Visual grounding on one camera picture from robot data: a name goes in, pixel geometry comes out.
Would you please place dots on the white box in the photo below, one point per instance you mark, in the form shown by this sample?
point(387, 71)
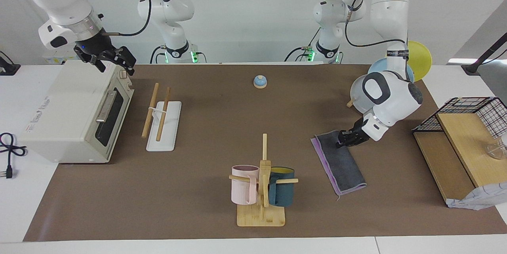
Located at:
point(51, 59)

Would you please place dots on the dark teal mug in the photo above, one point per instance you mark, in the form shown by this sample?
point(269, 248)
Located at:
point(282, 192)

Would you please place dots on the yellow plate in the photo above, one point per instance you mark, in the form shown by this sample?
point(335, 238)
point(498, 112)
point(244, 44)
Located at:
point(422, 60)

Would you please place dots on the white towel rack wooden bars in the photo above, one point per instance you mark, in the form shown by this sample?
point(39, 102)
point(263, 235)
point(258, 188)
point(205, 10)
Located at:
point(168, 127)

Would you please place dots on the purple and grey towel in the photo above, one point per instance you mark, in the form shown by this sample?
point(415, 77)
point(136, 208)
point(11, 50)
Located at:
point(342, 163)

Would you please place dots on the grey plate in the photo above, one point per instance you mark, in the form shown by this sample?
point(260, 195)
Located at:
point(356, 95)

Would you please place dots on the blue call bell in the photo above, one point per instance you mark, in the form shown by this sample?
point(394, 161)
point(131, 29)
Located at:
point(260, 83)

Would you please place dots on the white marbled paper sheet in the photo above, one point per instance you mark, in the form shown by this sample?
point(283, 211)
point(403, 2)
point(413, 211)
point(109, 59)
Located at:
point(481, 200)

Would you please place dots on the beige toaster oven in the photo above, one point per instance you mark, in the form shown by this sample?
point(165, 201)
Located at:
point(63, 115)

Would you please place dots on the wooden mug tree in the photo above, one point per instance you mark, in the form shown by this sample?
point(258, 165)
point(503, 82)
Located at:
point(261, 216)

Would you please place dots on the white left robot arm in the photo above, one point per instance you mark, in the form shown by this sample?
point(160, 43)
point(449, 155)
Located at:
point(396, 99)

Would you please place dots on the clear glass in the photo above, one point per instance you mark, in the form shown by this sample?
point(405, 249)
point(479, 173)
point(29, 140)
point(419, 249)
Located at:
point(497, 149)

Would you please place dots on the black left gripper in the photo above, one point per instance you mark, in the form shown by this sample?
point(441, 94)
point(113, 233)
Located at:
point(358, 133)

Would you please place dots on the light blue plate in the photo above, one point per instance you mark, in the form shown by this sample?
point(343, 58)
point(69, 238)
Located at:
point(382, 65)

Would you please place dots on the pink mug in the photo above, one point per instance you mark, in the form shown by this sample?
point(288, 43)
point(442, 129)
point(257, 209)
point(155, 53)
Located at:
point(239, 190)

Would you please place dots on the brown table mat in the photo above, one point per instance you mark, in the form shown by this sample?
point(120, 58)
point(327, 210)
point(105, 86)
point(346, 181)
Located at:
point(198, 174)

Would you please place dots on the black camera stand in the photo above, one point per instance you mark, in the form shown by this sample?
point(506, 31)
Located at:
point(485, 54)

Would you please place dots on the wooden plate rack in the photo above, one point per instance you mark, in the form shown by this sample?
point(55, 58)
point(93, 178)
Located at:
point(349, 104)

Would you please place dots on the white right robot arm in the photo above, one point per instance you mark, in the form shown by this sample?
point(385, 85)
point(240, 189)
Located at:
point(59, 0)

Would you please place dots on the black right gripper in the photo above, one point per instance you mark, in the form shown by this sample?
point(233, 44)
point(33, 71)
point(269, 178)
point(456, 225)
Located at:
point(96, 49)

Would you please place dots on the wooden shelf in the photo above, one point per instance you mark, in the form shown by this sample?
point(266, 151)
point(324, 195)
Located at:
point(443, 159)

